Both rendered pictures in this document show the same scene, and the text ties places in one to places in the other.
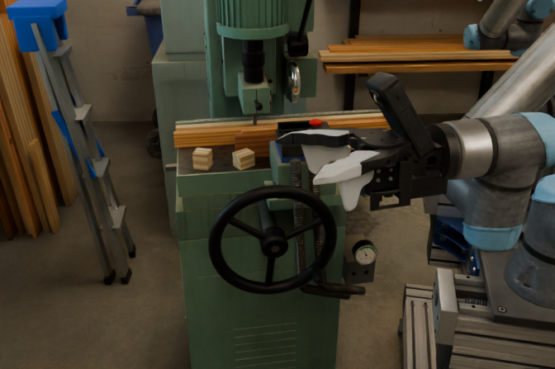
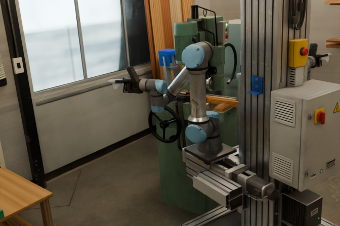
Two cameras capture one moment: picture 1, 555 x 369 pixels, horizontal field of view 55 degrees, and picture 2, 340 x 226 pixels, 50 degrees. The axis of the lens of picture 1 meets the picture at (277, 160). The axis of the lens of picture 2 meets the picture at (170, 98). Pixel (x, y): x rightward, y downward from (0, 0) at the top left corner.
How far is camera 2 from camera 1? 1.93 m
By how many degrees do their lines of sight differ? 43
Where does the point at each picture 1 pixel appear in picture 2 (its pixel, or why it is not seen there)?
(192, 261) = (159, 132)
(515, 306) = (192, 148)
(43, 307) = (151, 158)
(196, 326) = (160, 158)
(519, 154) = (150, 87)
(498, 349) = (194, 166)
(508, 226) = (153, 105)
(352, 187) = (115, 85)
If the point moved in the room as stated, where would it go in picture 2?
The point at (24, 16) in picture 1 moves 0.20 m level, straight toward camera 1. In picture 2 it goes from (161, 54) to (154, 57)
